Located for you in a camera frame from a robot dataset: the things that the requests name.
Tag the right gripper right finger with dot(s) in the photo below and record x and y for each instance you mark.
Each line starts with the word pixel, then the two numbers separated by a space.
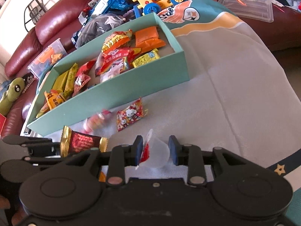
pixel 191 156

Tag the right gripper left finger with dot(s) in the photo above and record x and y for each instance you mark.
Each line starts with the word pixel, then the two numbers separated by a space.
pixel 122 156

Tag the dark red gold packet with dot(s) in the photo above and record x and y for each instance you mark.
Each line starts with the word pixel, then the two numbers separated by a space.
pixel 76 142

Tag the round jelly cup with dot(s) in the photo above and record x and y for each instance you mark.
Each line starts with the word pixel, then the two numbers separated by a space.
pixel 155 153

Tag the pink white candy packet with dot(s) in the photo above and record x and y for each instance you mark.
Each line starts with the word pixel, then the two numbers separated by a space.
pixel 96 121

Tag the yellow green cartoon packet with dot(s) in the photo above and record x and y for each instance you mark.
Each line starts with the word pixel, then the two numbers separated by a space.
pixel 45 108

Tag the hello kitty candy packet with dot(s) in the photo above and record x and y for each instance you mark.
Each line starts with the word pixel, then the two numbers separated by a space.
pixel 134 112

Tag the orange translucent candy packet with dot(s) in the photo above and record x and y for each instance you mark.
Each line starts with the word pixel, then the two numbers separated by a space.
pixel 54 99

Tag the yellow cheese stick packet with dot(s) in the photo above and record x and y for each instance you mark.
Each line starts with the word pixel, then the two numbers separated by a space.
pixel 69 87

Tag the dark red candy bag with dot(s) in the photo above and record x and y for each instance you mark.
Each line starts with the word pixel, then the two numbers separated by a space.
pixel 82 77

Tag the rainbow red candy bag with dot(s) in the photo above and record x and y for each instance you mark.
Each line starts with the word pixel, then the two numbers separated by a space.
pixel 122 57

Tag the small yellow candy packet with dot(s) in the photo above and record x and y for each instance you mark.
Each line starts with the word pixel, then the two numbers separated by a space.
pixel 146 58

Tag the orange red chips bag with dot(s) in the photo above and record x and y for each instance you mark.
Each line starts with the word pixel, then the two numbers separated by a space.
pixel 116 40

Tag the orange wafer snack packet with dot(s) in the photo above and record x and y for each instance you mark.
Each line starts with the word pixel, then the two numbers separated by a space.
pixel 148 39

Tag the yellow snack packet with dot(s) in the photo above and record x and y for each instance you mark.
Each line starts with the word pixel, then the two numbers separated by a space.
pixel 60 82

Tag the clear packet nougat bar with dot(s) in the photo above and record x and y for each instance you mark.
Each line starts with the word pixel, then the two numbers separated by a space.
pixel 113 72

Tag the green plush toy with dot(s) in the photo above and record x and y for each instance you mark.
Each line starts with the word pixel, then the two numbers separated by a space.
pixel 11 95

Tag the clear bin of toys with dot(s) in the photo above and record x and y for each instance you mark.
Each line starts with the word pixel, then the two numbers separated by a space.
pixel 48 57

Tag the teal cardboard box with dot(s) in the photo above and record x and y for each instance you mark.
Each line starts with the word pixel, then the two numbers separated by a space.
pixel 160 74

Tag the dark red leather sofa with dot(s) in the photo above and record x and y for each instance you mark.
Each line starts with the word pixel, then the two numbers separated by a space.
pixel 282 37

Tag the dark clothes plastic bag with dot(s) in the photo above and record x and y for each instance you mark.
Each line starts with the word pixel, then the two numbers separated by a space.
pixel 96 27

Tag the blue white toy robot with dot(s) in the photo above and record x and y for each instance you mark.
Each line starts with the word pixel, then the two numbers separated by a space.
pixel 100 7

